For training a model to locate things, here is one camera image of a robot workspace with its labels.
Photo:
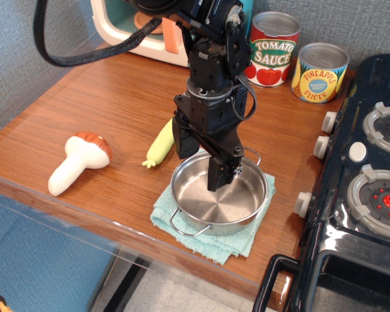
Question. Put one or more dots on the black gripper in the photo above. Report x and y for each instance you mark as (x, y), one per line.
(211, 121)

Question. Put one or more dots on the teal toy microwave oven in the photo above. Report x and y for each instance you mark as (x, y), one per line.
(117, 29)

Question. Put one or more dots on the black toy stove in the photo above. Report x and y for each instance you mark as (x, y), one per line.
(344, 263)

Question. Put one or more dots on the stainless steel pot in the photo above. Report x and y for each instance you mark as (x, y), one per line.
(225, 211)

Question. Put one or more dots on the white brown toy mushroom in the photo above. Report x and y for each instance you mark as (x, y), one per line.
(84, 150)

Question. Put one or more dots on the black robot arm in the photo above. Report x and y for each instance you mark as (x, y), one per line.
(209, 71)

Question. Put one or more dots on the tomato sauce can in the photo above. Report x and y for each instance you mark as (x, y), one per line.
(273, 40)

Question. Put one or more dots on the pineapple slices can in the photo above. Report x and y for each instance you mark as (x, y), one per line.
(319, 72)

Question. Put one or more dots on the light blue folded cloth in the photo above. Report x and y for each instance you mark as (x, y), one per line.
(216, 248)

